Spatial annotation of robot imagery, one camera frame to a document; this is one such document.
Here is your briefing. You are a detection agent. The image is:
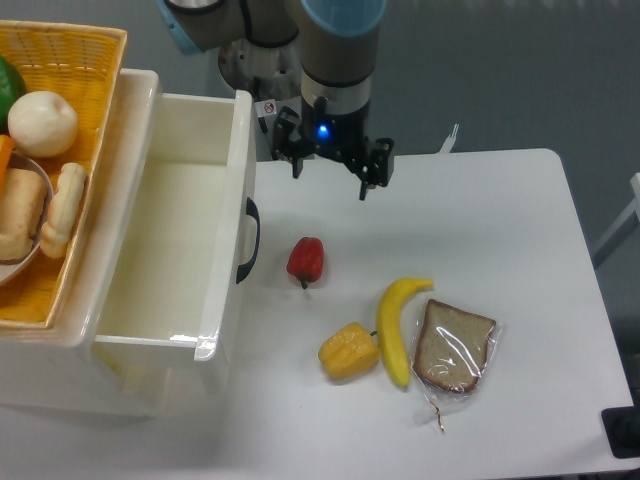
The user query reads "white round onion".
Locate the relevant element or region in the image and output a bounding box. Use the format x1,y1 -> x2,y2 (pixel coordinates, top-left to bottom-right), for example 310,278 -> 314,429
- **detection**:
8,91 -> 79,158

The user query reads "grey round plate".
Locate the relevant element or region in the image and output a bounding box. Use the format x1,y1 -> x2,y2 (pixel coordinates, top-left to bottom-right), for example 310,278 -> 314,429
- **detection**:
1,153 -> 53,285

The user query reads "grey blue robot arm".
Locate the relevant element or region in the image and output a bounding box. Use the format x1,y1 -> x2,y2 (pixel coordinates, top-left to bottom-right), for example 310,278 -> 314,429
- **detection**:
157,1 -> 394,199

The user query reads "white plastic fork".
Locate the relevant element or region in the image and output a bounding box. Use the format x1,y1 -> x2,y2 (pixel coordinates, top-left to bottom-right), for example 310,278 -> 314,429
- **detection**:
439,123 -> 460,154

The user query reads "red bell pepper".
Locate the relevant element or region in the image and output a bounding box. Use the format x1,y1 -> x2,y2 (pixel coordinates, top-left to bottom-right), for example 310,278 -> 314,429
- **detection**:
286,237 -> 324,289

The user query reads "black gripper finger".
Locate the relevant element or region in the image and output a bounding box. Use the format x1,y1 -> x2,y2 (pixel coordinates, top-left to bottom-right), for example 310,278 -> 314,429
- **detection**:
344,137 -> 395,201
271,106 -> 315,179

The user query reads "beige bread loaf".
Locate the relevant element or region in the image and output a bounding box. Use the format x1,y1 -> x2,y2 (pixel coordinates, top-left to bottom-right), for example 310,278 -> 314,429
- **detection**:
1,168 -> 47,262

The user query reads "small twisted bread roll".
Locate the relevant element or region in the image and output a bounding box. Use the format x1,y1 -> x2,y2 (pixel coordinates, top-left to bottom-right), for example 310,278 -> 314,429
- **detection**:
40,163 -> 87,258

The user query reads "yellow bell pepper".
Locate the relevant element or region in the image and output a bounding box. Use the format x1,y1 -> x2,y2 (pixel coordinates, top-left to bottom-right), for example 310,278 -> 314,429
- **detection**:
318,322 -> 380,380

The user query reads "white drawer cabinet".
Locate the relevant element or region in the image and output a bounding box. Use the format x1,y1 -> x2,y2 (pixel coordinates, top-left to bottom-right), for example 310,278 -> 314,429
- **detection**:
1,69 -> 231,416

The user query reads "white top drawer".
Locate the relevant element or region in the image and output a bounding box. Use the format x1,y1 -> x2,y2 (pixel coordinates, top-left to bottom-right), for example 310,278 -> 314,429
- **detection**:
95,92 -> 259,366

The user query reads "white chair frame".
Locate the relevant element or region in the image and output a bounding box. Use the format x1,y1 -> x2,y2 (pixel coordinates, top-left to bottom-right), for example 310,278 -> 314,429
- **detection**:
591,173 -> 639,269

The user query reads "black object at table edge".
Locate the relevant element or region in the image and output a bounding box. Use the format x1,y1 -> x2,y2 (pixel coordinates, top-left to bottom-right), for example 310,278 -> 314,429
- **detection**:
601,406 -> 640,459

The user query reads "orange carrot piece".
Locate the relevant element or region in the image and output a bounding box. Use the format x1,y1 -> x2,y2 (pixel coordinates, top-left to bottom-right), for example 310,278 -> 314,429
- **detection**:
0,134 -> 15,192

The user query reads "yellow banana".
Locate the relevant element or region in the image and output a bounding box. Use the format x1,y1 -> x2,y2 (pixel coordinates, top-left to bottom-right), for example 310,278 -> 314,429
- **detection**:
376,277 -> 434,389

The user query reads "yellow wicker basket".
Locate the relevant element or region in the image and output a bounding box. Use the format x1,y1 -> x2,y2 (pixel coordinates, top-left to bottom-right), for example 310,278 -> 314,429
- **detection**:
1,20 -> 127,330

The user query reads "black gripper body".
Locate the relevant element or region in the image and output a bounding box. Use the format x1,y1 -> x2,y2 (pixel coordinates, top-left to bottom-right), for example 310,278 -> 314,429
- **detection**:
297,98 -> 370,163

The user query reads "green bell pepper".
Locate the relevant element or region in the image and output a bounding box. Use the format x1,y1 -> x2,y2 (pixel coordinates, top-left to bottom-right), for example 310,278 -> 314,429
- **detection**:
0,56 -> 27,134

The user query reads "wrapped bread slice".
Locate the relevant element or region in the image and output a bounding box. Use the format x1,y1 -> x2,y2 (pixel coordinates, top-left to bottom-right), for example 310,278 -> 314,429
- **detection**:
410,299 -> 503,433

